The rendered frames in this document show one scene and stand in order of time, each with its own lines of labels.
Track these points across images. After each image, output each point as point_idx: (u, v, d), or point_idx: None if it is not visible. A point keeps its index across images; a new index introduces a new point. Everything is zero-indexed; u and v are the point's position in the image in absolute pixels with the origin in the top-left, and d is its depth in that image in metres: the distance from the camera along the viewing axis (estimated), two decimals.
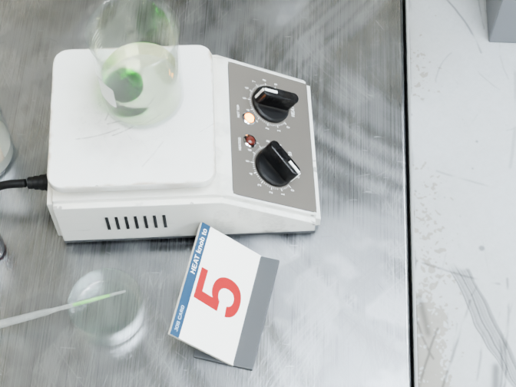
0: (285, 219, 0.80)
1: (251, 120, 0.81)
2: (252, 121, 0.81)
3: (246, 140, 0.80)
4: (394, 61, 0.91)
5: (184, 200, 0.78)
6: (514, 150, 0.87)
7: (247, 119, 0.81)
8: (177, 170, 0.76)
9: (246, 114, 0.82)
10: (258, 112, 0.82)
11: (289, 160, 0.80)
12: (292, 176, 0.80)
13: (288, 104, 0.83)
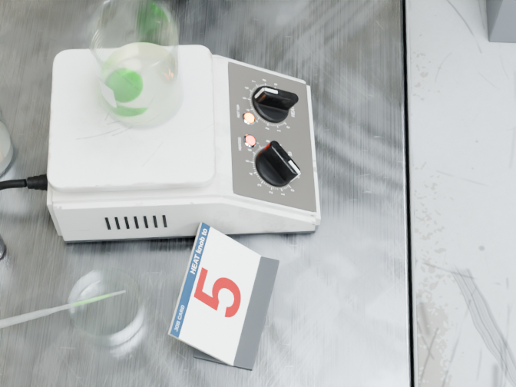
0: (285, 219, 0.80)
1: (251, 120, 0.81)
2: (252, 121, 0.81)
3: (246, 140, 0.80)
4: (394, 61, 0.91)
5: (184, 200, 0.78)
6: (514, 150, 0.87)
7: (247, 119, 0.81)
8: (177, 170, 0.76)
9: (246, 114, 0.82)
10: (258, 112, 0.82)
11: (289, 160, 0.80)
12: (292, 176, 0.80)
13: (288, 104, 0.83)
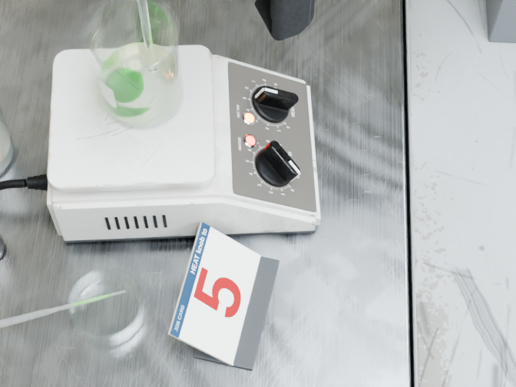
0: (285, 219, 0.80)
1: (251, 120, 0.81)
2: (252, 121, 0.81)
3: (246, 140, 0.80)
4: (394, 61, 0.91)
5: (184, 200, 0.78)
6: (514, 150, 0.87)
7: (247, 119, 0.81)
8: (177, 170, 0.76)
9: (246, 114, 0.82)
10: (258, 112, 0.82)
11: (289, 160, 0.80)
12: (292, 176, 0.80)
13: (288, 104, 0.83)
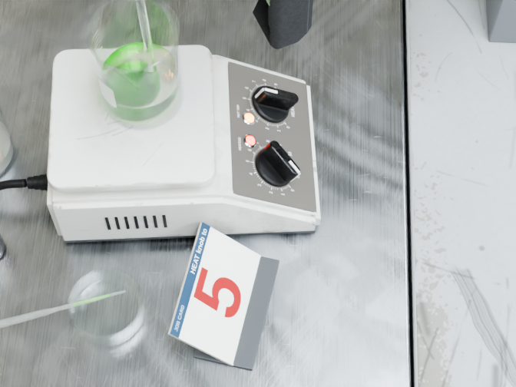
0: (285, 219, 0.80)
1: (251, 120, 0.81)
2: (252, 121, 0.81)
3: (246, 140, 0.80)
4: (394, 61, 0.91)
5: (184, 200, 0.78)
6: (514, 150, 0.87)
7: (247, 119, 0.81)
8: (177, 170, 0.76)
9: (246, 114, 0.82)
10: (258, 112, 0.82)
11: (289, 160, 0.80)
12: (292, 176, 0.80)
13: (288, 104, 0.83)
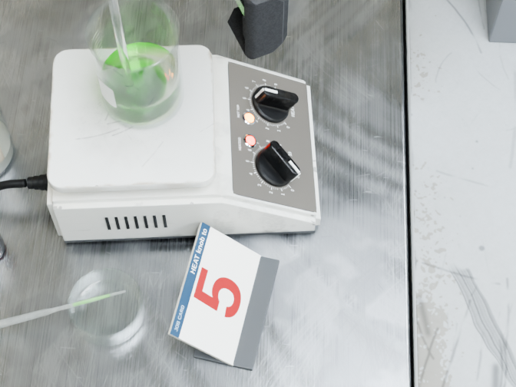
0: (285, 219, 0.80)
1: (251, 120, 0.81)
2: (252, 121, 0.81)
3: (246, 140, 0.80)
4: (394, 61, 0.91)
5: (184, 200, 0.78)
6: (514, 150, 0.87)
7: (247, 119, 0.81)
8: (177, 170, 0.76)
9: (246, 114, 0.82)
10: (258, 112, 0.82)
11: (289, 160, 0.80)
12: (292, 176, 0.80)
13: (288, 104, 0.83)
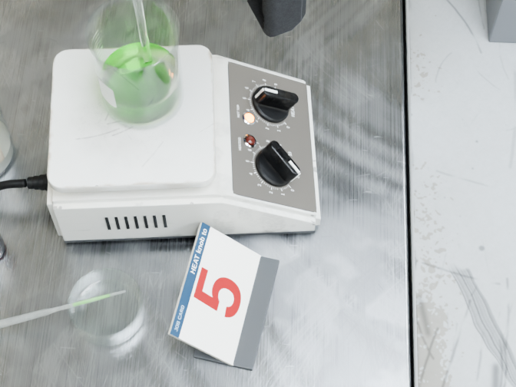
0: (285, 219, 0.80)
1: (251, 120, 0.81)
2: (252, 121, 0.81)
3: (246, 140, 0.80)
4: (394, 61, 0.91)
5: (184, 200, 0.78)
6: (514, 150, 0.87)
7: (247, 119, 0.81)
8: (177, 170, 0.76)
9: (246, 114, 0.82)
10: (258, 112, 0.82)
11: (289, 160, 0.80)
12: (292, 176, 0.80)
13: (288, 104, 0.83)
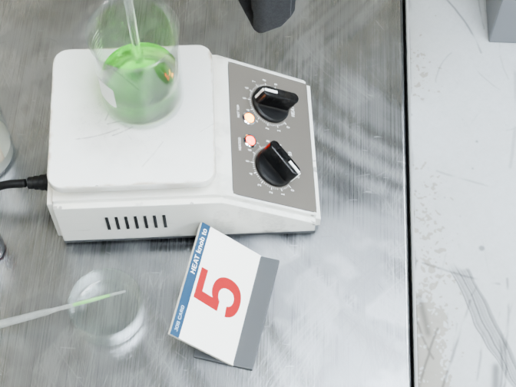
0: (285, 219, 0.80)
1: (251, 120, 0.81)
2: (252, 121, 0.81)
3: (246, 140, 0.80)
4: (394, 61, 0.91)
5: (184, 200, 0.78)
6: (514, 150, 0.87)
7: (247, 119, 0.81)
8: (177, 170, 0.76)
9: (246, 114, 0.82)
10: (258, 112, 0.82)
11: (289, 160, 0.80)
12: (292, 176, 0.80)
13: (288, 104, 0.83)
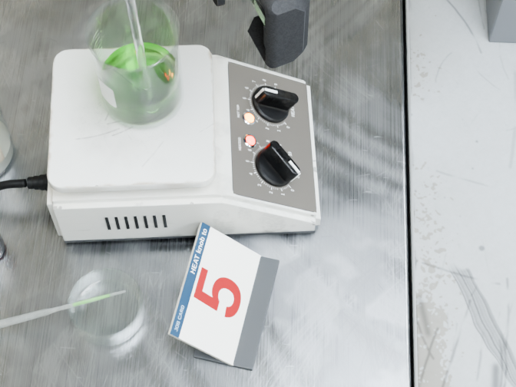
0: (285, 219, 0.80)
1: (251, 120, 0.81)
2: (252, 121, 0.81)
3: (246, 140, 0.80)
4: (394, 61, 0.91)
5: (184, 200, 0.78)
6: (514, 150, 0.87)
7: (247, 119, 0.81)
8: (177, 170, 0.76)
9: (246, 114, 0.82)
10: (258, 112, 0.82)
11: (289, 160, 0.80)
12: (292, 176, 0.80)
13: (288, 104, 0.83)
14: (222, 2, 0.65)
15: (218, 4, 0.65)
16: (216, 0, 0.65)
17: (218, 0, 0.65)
